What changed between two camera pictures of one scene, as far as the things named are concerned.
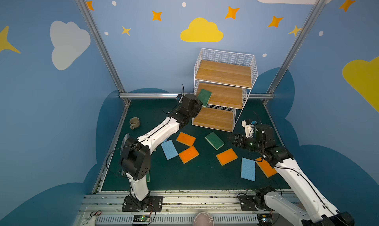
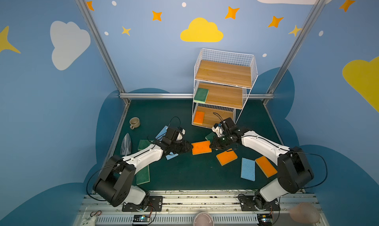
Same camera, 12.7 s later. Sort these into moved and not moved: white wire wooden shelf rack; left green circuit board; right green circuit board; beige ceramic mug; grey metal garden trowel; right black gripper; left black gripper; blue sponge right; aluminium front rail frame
Moved: left black gripper; right black gripper
Not moved: grey metal garden trowel; beige ceramic mug; right green circuit board; left green circuit board; white wire wooden shelf rack; aluminium front rail frame; blue sponge right
